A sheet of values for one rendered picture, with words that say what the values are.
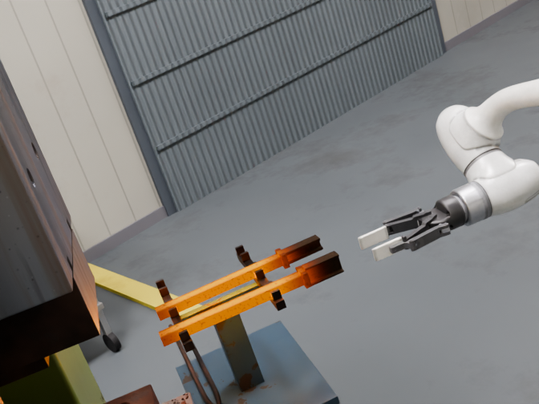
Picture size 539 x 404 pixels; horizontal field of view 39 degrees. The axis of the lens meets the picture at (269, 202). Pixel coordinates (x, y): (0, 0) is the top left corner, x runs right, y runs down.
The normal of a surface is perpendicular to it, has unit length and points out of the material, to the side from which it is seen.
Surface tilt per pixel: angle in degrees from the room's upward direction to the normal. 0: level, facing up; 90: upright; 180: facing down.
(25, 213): 90
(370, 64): 90
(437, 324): 0
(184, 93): 90
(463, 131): 64
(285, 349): 0
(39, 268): 90
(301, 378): 0
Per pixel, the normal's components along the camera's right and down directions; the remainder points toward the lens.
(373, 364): -0.29, -0.88
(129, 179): 0.63, 0.11
